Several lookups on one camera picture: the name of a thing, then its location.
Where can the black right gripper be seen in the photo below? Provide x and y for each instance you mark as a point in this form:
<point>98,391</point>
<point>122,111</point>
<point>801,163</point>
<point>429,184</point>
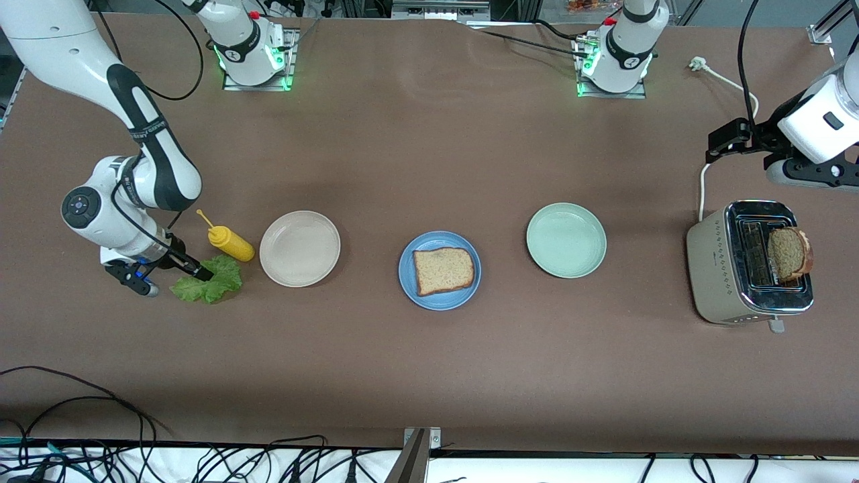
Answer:
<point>177,251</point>

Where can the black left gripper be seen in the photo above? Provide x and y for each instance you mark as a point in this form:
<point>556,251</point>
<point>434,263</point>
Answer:
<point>766,135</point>

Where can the green lettuce leaf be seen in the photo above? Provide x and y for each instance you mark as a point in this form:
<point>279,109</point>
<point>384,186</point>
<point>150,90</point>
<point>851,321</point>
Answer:
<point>218,285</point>

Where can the yellow squeeze bottle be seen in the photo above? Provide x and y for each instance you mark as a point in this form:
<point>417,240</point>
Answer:
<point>231,243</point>

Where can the brown bread slice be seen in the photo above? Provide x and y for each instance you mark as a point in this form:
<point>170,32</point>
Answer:
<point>443,272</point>
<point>790,253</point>

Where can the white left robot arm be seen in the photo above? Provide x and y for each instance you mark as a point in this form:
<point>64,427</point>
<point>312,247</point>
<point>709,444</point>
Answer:
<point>822,121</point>

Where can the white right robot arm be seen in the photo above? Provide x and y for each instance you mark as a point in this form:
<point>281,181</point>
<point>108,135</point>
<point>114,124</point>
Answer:
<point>60,40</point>

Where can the beige plate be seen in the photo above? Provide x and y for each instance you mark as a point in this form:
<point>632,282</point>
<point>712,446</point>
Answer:
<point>299,249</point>

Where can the green plate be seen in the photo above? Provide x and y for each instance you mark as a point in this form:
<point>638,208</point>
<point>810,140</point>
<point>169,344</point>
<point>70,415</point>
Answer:
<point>566,240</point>

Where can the blue plate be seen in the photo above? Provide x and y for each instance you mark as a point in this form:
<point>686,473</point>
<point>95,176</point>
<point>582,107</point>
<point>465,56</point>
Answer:
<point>436,303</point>

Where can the beige chrome toaster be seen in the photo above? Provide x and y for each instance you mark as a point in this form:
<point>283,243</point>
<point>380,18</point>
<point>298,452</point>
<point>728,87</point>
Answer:
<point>711,268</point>

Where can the orange packet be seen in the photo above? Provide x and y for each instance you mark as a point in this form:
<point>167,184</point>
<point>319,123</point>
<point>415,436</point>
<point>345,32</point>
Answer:
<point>585,5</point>

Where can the white shelf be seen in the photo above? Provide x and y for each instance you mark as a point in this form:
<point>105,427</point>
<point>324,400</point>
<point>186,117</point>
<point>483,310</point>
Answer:
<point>537,469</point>

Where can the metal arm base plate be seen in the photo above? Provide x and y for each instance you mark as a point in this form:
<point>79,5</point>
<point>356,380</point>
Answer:
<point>611,95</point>
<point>293,67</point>

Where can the aluminium frame rail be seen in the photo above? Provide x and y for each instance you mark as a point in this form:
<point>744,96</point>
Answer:
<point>832,20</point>

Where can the metal table bracket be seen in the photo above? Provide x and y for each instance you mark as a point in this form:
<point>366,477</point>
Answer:
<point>413,463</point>

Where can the grey metal bracket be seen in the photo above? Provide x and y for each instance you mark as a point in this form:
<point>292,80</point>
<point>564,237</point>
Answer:
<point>439,8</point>

